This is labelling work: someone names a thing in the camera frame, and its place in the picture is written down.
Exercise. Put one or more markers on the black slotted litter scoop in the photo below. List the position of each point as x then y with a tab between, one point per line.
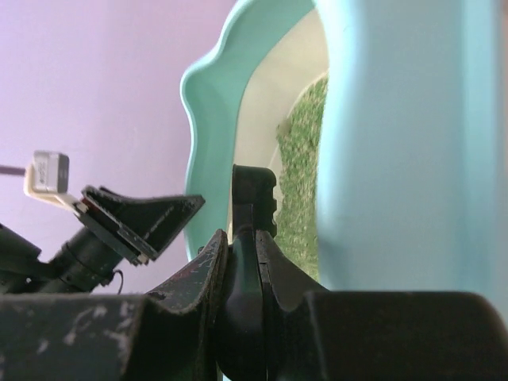
239	325

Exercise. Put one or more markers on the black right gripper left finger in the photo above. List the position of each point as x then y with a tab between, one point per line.
161	335

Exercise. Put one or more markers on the teal plastic litter box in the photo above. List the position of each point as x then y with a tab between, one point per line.
412	168

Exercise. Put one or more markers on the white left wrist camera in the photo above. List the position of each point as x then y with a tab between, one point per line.
47	177

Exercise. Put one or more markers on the green cat litter pellets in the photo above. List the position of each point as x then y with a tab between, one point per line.
298	138

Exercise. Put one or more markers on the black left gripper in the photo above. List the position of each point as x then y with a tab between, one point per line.
117	228

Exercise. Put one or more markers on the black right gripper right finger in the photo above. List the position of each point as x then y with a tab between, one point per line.
312	333

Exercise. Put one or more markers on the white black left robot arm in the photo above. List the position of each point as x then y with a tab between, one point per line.
21	270

